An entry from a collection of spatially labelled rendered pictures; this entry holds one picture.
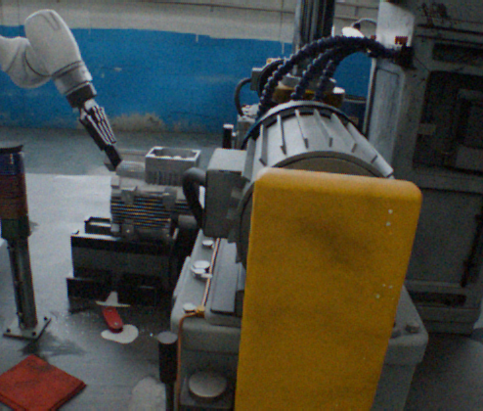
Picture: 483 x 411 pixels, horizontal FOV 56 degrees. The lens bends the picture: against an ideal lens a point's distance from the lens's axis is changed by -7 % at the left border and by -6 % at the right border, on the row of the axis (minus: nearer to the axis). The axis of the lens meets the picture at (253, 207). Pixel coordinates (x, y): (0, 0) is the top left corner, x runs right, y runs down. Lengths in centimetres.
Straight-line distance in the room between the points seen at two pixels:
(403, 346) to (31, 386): 70
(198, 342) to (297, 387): 13
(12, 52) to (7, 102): 572
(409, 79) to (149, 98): 586
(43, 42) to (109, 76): 546
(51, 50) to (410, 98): 84
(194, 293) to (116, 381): 46
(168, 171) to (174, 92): 554
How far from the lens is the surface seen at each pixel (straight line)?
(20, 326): 115
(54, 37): 126
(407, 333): 55
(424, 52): 100
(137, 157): 143
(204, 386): 51
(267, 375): 44
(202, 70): 665
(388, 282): 39
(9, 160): 97
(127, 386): 97
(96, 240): 125
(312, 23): 109
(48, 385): 98
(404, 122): 101
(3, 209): 101
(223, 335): 51
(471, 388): 111
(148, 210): 115
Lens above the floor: 145
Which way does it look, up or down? 21 degrees down
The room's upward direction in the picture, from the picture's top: 5 degrees clockwise
